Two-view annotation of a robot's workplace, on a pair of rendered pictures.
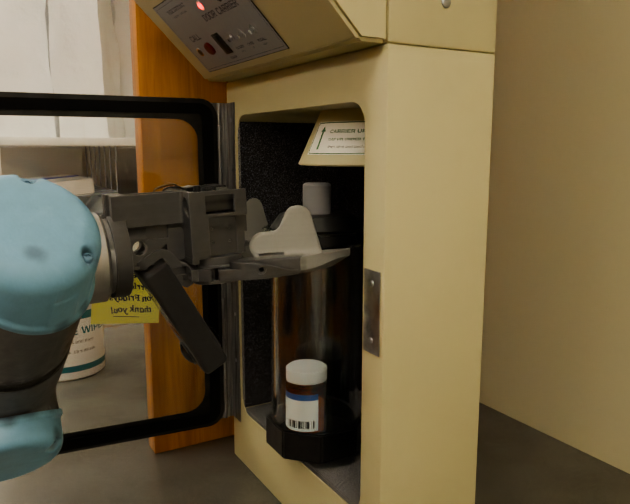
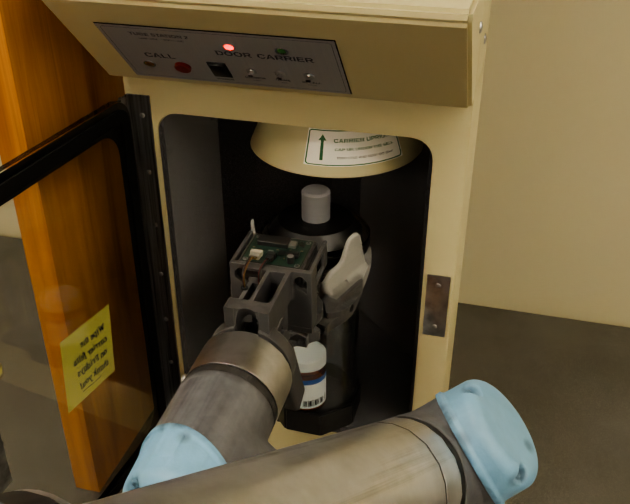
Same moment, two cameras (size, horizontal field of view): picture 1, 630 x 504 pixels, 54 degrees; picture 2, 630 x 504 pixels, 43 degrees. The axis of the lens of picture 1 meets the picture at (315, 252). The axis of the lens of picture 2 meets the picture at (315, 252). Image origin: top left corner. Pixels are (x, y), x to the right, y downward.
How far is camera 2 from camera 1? 0.59 m
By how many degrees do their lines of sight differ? 47
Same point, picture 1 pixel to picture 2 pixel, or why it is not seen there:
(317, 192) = (326, 201)
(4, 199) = (494, 420)
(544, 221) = not seen: hidden behind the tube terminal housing
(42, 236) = (517, 430)
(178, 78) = (46, 69)
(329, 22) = (445, 96)
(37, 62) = not seen: outside the picture
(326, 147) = (335, 158)
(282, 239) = (345, 269)
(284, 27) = (367, 85)
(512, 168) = not seen: hidden behind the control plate
